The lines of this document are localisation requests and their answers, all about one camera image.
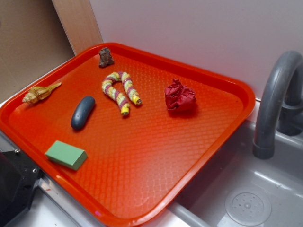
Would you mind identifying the red plastic serving tray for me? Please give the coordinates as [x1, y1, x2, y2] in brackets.
[0, 43, 255, 227]

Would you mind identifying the grey curved toy faucet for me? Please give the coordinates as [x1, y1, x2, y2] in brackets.
[253, 51, 303, 159]

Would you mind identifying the brown porous rock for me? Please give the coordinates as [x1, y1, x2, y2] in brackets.
[99, 47, 115, 68]

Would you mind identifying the green foam block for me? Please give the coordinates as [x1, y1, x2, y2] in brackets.
[45, 140, 88, 171]

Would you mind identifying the dark blue oval pebble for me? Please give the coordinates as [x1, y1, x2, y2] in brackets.
[71, 96, 95, 130]

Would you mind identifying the yellow pink toy caterpillar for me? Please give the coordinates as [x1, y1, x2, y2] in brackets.
[101, 71, 143, 116]

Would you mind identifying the wooden board leaning behind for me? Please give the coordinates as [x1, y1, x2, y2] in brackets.
[52, 0, 103, 55]

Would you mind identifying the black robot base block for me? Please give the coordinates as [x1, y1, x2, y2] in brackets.
[0, 149, 42, 227]

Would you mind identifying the grey plastic toy sink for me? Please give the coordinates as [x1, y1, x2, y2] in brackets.
[169, 121, 303, 227]

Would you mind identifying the crumpled red paper ball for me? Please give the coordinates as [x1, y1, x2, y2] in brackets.
[164, 79, 196, 112]

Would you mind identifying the tan spiral seashell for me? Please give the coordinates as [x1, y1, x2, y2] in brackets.
[22, 82, 62, 104]

